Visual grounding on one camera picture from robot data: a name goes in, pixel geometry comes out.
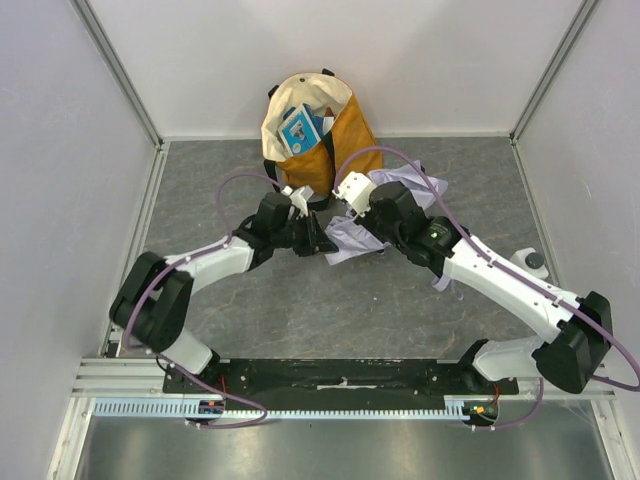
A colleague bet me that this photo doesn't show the lavender folding umbrella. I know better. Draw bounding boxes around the lavender folding umbrella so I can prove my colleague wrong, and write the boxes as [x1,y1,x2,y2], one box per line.
[325,162,461,291]

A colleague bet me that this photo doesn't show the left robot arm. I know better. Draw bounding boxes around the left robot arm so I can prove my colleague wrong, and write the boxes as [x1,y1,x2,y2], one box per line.
[109,186,337,375]

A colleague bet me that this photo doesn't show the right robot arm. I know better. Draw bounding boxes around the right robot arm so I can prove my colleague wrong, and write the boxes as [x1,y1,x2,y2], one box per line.
[362,181,612,394]

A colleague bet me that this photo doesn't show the blue boxed item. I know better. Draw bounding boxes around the blue boxed item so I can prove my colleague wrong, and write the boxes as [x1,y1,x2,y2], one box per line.
[278,103,323,156]

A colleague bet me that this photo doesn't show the yellow canvas tote bag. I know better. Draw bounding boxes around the yellow canvas tote bag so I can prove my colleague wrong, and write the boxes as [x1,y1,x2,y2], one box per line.
[261,69,384,211]

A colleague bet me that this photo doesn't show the white card in bag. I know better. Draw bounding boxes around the white card in bag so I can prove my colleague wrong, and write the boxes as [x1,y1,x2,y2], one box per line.
[322,116,335,135]

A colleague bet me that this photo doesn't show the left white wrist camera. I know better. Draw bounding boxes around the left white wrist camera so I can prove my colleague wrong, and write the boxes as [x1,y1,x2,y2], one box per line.
[280,185,314,217]

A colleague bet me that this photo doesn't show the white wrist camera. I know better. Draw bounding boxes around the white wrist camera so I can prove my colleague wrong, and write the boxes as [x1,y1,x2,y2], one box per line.
[333,172,377,217]
[280,185,314,217]

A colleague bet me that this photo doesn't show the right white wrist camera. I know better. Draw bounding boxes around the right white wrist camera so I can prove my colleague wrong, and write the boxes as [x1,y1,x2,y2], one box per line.
[333,172,377,217]

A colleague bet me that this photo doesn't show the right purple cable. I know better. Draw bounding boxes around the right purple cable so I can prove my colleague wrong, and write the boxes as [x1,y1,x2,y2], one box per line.
[332,146,640,432]

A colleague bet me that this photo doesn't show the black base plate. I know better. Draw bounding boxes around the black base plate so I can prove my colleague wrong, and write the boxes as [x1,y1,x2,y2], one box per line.
[164,357,521,412]

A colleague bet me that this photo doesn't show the light blue cable duct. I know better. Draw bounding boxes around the light blue cable duct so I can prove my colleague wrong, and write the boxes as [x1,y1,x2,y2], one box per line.
[93,397,470,421]

